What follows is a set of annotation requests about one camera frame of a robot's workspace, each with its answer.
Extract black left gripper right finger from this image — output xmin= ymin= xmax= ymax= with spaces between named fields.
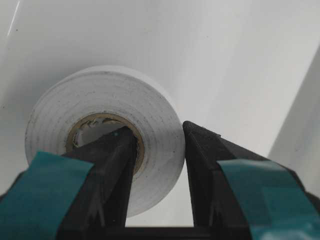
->
xmin=182 ymin=121 xmax=320 ymax=240

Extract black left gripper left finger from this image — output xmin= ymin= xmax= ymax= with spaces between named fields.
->
xmin=0 ymin=127 xmax=137 ymax=240

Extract white tape roll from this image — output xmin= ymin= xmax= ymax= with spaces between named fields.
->
xmin=24 ymin=65 xmax=185 ymax=217

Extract white plastic case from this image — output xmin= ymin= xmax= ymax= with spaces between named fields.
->
xmin=0 ymin=0 xmax=320 ymax=228

